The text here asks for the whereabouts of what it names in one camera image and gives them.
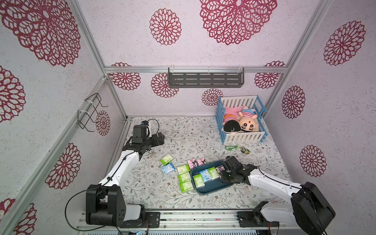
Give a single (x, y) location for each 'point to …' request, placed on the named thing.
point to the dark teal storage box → (216, 185)
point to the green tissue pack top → (213, 173)
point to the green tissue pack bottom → (185, 185)
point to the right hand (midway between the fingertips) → (225, 179)
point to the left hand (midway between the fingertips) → (158, 138)
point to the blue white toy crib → (239, 119)
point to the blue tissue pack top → (205, 176)
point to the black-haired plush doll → (230, 124)
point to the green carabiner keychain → (230, 148)
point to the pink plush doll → (233, 110)
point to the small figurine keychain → (245, 150)
